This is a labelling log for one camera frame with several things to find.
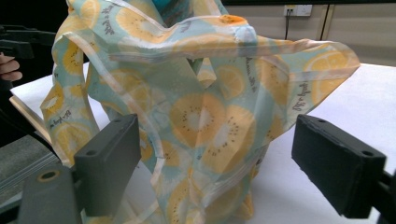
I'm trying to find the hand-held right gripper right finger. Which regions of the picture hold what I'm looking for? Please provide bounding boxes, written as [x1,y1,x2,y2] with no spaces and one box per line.
[291,113,388,219]

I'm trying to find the lemon print fabric bag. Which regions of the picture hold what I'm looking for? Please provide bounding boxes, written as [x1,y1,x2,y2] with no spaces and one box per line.
[40,0,361,224]

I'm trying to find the black cable from wall socket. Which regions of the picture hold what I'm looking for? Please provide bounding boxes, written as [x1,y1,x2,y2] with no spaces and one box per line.
[284,9,292,41]

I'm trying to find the white-topped wooden table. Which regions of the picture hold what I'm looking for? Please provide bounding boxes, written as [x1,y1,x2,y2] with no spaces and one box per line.
[8,62,396,224]

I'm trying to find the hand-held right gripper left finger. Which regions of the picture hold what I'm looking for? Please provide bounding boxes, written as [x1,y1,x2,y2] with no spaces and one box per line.
[74,113,142,217]

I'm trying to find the white wall socket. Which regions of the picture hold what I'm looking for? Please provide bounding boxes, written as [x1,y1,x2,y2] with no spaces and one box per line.
[283,4,313,17]

